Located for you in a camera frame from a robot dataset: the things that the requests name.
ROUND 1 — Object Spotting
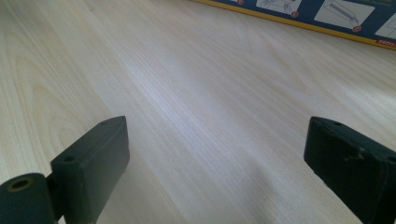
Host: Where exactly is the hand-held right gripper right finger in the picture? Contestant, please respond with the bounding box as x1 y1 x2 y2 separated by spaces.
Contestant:
304 116 396 224

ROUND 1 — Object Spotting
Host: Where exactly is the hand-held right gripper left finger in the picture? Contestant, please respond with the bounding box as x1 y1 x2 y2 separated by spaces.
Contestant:
49 115 131 224

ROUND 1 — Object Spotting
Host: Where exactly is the blue yellow-edged printed box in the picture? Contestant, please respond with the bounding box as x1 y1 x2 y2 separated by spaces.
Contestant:
191 0 396 50

